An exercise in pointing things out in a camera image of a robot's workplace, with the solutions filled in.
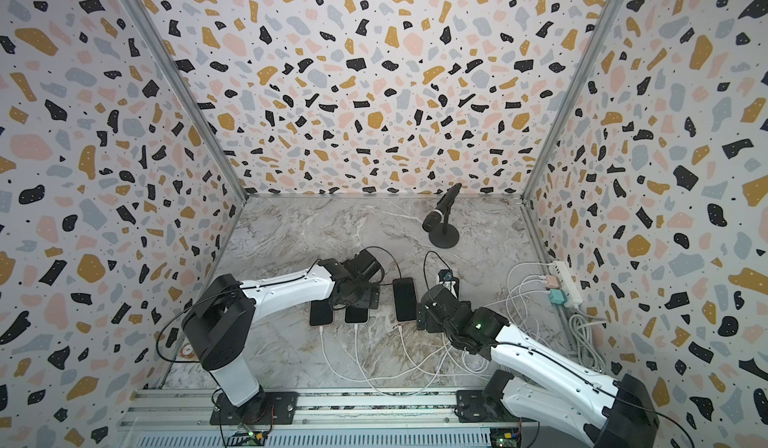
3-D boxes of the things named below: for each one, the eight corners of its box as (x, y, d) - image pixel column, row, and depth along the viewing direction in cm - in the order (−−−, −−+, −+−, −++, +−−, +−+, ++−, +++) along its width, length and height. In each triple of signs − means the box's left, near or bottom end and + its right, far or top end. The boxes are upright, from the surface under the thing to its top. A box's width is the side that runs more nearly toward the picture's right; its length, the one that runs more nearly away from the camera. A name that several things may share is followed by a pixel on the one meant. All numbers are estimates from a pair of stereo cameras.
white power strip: (563, 309, 96) (570, 302, 93) (548, 267, 106) (553, 260, 103) (577, 309, 96) (583, 302, 93) (560, 267, 106) (566, 260, 103)
